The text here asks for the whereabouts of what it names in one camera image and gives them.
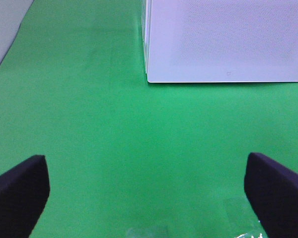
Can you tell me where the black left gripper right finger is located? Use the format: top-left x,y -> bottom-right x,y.
244,152 -> 298,238

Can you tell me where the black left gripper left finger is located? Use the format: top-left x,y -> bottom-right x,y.
0,155 -> 50,238

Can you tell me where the white microwave door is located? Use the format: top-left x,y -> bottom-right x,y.
142,0 -> 298,83

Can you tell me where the clear tape patch right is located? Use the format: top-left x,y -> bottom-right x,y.
223,196 -> 268,238

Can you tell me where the clear tape patch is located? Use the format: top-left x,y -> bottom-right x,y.
126,226 -> 169,238
223,196 -> 268,238

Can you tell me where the clear tape patch centre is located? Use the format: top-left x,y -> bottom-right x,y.
126,226 -> 169,238

